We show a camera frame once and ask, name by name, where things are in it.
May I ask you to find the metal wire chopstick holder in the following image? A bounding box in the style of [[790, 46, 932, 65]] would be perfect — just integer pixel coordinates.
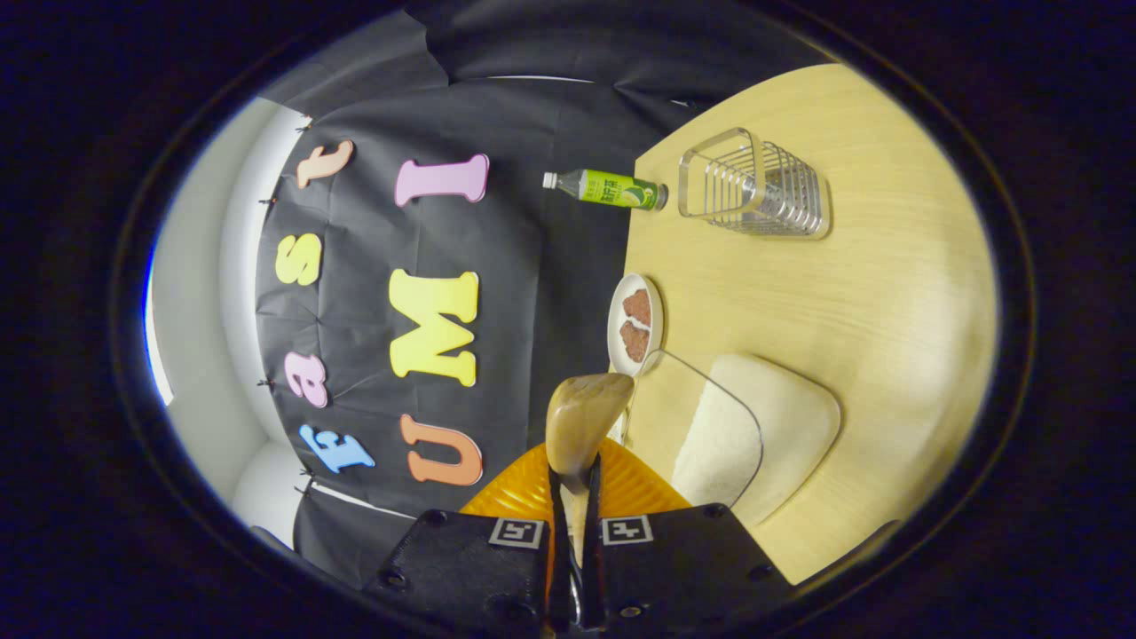
[[678, 127, 831, 241]]

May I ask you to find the wooden spoon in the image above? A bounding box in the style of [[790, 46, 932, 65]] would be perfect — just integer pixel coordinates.
[[544, 373, 636, 569]]

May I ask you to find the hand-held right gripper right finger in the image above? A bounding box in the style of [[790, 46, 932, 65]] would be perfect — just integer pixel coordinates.
[[581, 439, 795, 639]]

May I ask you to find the white round plate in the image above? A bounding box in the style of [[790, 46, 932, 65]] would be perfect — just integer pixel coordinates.
[[607, 272, 665, 378]]

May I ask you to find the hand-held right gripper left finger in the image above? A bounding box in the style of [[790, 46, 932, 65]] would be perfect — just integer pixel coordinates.
[[362, 442, 573, 639]]

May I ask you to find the green drink bottle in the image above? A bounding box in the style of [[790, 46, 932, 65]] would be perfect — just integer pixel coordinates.
[[543, 169, 669, 212]]

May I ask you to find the glass bowl of white rice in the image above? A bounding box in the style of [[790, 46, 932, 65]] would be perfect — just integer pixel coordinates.
[[621, 349, 842, 529]]

